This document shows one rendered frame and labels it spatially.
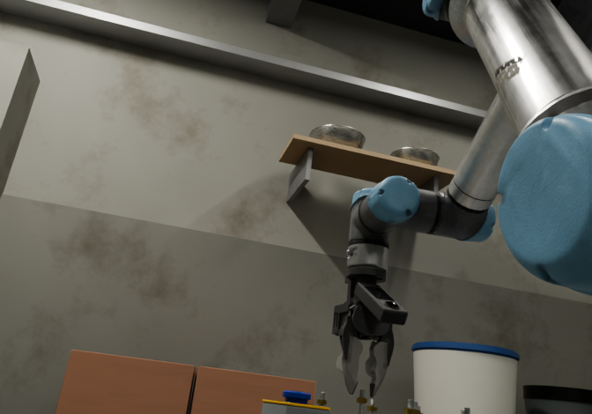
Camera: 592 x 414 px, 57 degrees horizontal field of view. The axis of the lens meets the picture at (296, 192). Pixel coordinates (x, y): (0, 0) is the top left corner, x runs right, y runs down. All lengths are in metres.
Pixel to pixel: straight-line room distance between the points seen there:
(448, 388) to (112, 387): 1.68
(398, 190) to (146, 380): 1.85
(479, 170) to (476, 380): 2.33
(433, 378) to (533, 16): 2.74
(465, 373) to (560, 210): 2.77
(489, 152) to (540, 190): 0.48
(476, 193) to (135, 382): 1.94
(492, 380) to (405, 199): 2.35
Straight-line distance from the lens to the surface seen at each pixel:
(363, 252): 0.99
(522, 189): 0.43
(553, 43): 0.55
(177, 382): 2.56
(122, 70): 4.12
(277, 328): 3.64
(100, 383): 2.59
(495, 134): 0.87
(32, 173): 3.83
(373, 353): 0.98
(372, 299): 0.93
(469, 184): 0.92
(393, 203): 0.90
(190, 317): 3.56
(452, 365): 3.15
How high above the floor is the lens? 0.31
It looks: 21 degrees up
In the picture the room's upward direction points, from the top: 7 degrees clockwise
